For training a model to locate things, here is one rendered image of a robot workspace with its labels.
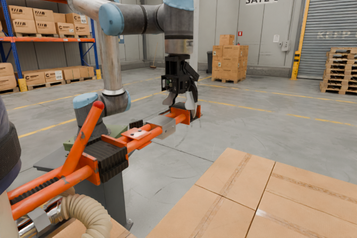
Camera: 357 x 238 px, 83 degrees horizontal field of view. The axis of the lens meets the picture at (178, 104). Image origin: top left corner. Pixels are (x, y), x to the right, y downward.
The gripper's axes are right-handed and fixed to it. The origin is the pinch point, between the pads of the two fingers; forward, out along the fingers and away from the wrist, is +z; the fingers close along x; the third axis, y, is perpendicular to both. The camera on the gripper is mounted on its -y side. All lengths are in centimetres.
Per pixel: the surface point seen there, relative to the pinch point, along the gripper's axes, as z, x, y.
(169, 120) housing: -1.3, 3.3, 11.9
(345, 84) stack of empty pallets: 90, 107, -686
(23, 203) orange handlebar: -0.3, 3.7, 49.5
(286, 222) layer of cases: 66, 36, -44
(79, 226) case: 25.3, -10.6, 36.0
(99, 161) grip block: -1.7, 5.6, 37.5
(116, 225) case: 25.3, -2.3, 29.9
